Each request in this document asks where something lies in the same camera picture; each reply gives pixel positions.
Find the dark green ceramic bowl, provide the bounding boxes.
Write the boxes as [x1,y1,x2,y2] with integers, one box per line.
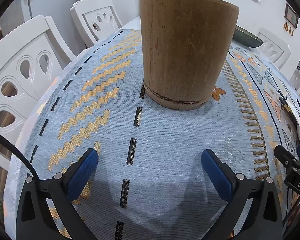
[232,26,264,48]

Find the orange hanging wall ornaments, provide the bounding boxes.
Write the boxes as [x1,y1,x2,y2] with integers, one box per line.
[282,22,295,36]

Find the black chopstick with gold band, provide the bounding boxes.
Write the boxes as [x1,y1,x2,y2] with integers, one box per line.
[279,97,300,143]

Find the blue patterned table mat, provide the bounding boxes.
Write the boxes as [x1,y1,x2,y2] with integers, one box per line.
[4,29,300,240]

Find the white dining chair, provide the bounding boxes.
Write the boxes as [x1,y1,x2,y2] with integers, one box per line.
[255,27,292,69]
[0,15,77,165]
[70,0,124,48]

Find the black cable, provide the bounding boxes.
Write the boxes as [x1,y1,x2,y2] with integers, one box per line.
[0,129,39,179]

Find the bamboo utensil holder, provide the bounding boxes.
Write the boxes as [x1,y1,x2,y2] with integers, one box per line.
[139,0,240,111]

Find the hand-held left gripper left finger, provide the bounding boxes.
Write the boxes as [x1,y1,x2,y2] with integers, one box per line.
[16,148,99,240]

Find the small dark framed picture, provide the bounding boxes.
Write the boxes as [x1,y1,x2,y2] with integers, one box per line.
[284,4,299,29]

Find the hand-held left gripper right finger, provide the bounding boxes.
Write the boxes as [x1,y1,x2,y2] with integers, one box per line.
[201,149,283,240]

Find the white refrigerator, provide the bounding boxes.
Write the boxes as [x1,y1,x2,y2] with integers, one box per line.
[20,0,77,55]

